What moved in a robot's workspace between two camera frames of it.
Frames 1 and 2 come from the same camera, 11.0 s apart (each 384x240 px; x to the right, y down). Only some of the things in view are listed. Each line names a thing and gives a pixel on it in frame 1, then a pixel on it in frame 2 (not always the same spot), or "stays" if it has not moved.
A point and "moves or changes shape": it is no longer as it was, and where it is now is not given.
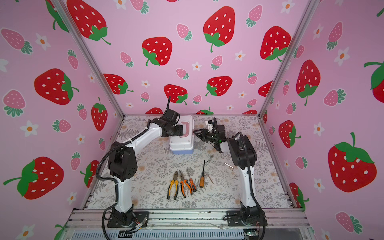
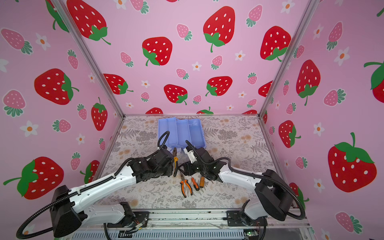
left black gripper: [179, 130] → [171, 168]
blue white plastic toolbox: [184, 144] moves or changes shape
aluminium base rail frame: [282, 224] stays
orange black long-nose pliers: [181, 183] stays
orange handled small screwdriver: [193, 186] moves or changes shape
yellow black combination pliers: [175, 180] → [176, 159]
